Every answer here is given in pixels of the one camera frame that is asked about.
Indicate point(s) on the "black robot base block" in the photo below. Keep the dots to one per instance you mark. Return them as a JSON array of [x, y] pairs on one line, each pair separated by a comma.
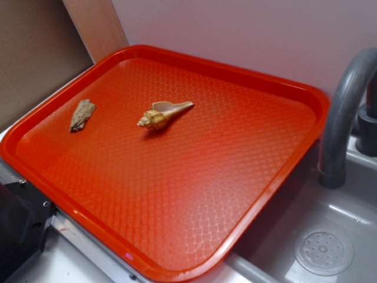
[[25, 218]]

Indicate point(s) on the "tan spiral conch shell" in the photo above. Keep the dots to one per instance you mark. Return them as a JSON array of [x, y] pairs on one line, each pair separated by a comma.
[[161, 113]]

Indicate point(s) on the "red plastic tray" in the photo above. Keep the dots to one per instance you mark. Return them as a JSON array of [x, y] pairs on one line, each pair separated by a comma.
[[172, 202]]

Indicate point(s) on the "grey curved faucet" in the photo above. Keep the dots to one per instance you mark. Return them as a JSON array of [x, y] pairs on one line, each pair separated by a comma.
[[342, 119]]

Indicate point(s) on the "light wooden board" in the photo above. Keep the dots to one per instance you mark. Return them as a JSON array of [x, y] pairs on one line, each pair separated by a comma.
[[98, 26]]

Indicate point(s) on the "grey toy sink basin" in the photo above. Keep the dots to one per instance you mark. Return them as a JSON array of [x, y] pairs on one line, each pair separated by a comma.
[[264, 253]]

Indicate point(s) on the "round sink drain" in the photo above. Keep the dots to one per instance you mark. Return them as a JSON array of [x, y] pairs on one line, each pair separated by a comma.
[[323, 250]]

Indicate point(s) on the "brown cardboard panel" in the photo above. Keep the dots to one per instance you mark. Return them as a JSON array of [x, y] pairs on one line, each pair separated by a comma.
[[41, 51]]

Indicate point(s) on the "black faucet knob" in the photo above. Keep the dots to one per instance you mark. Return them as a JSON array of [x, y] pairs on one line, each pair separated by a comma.
[[366, 142]]

